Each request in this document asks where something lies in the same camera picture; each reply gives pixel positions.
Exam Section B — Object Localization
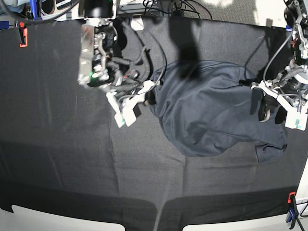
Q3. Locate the blue clamp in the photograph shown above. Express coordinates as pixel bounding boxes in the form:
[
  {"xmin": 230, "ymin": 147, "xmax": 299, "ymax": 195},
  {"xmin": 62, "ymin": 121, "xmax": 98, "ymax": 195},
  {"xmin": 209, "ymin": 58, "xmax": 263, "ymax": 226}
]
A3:
[
  {"xmin": 286, "ymin": 192, "xmax": 305, "ymax": 231},
  {"xmin": 29, "ymin": 0, "xmax": 42, "ymax": 21}
]

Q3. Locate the blue clamp near right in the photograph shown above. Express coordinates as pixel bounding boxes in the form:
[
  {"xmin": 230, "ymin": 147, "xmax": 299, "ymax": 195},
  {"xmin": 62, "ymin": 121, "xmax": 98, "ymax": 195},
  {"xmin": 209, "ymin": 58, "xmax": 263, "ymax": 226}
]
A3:
[{"xmin": 286, "ymin": 192, "xmax": 305, "ymax": 231}]

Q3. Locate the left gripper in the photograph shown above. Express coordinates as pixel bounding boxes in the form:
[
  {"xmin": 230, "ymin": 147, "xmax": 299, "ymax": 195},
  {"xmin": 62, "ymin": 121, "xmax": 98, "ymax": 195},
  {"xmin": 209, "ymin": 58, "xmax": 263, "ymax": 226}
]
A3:
[{"xmin": 250, "ymin": 80, "xmax": 308, "ymax": 124}]

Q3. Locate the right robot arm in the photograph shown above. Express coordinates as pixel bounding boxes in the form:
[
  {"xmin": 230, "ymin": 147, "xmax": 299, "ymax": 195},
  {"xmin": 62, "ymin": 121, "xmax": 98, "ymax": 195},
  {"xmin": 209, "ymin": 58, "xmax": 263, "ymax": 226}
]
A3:
[{"xmin": 77, "ymin": 0, "xmax": 160, "ymax": 109}]

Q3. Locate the black felt table cover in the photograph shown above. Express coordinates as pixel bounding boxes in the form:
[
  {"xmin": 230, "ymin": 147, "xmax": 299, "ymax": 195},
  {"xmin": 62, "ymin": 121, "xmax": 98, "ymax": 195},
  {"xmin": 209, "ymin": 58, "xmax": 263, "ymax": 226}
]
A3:
[{"xmin": 0, "ymin": 20, "xmax": 308, "ymax": 231}]

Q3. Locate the black cable bundle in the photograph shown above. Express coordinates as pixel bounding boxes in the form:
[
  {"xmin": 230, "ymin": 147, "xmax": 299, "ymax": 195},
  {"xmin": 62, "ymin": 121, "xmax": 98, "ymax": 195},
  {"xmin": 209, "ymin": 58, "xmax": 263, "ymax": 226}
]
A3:
[{"xmin": 142, "ymin": 0, "xmax": 213, "ymax": 20}]

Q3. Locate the red clamp far left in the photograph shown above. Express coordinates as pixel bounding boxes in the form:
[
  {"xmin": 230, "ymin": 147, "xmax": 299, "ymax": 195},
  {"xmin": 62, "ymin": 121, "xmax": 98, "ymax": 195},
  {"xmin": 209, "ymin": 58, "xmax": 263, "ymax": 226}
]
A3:
[{"xmin": 14, "ymin": 21, "xmax": 28, "ymax": 48}]

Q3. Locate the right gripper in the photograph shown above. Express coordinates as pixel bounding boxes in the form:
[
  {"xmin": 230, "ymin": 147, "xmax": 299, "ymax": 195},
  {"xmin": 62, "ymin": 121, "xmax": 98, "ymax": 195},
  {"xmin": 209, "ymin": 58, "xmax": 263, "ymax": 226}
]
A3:
[{"xmin": 106, "ymin": 80, "xmax": 161, "ymax": 108}]

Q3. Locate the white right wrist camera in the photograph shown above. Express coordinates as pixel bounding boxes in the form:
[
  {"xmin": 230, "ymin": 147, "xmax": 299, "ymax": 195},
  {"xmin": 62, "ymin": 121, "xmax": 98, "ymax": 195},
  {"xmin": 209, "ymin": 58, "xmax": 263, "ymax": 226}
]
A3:
[{"xmin": 106, "ymin": 92, "xmax": 144, "ymax": 128}]

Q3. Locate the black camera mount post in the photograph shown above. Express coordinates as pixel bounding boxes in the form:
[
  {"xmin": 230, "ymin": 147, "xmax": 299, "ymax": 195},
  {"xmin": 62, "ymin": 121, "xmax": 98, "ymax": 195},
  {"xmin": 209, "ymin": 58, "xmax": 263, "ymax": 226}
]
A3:
[{"xmin": 168, "ymin": 17, "xmax": 200, "ymax": 81}]

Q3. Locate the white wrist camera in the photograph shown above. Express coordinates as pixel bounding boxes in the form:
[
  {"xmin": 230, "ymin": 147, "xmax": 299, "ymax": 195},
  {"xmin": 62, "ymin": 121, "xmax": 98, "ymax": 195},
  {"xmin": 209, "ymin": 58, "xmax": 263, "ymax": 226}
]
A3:
[
  {"xmin": 106, "ymin": 92, "xmax": 144, "ymax": 128},
  {"xmin": 284, "ymin": 111, "xmax": 308, "ymax": 131}
]

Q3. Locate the blue clamp far left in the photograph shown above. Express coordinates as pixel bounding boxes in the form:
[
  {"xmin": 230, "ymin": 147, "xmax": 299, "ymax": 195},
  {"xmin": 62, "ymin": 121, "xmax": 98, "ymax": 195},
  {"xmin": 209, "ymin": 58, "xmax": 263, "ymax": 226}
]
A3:
[{"xmin": 29, "ymin": 0, "xmax": 42, "ymax": 21}]

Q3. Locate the dark grey t-shirt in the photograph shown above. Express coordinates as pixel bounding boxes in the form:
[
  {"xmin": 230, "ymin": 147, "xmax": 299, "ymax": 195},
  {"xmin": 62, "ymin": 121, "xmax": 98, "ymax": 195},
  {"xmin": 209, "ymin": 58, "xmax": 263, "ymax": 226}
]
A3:
[{"xmin": 151, "ymin": 60, "xmax": 287, "ymax": 162}]

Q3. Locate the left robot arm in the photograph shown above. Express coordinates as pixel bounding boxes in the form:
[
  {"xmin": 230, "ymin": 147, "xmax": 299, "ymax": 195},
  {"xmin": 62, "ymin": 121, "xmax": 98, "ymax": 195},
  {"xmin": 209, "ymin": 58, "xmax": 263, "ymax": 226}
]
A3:
[{"xmin": 251, "ymin": 0, "xmax": 308, "ymax": 130}]

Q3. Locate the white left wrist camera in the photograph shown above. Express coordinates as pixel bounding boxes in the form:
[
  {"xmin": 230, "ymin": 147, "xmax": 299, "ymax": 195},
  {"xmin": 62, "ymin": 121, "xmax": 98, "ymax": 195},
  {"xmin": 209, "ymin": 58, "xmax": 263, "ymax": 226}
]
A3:
[{"xmin": 284, "ymin": 111, "xmax": 308, "ymax": 131}]

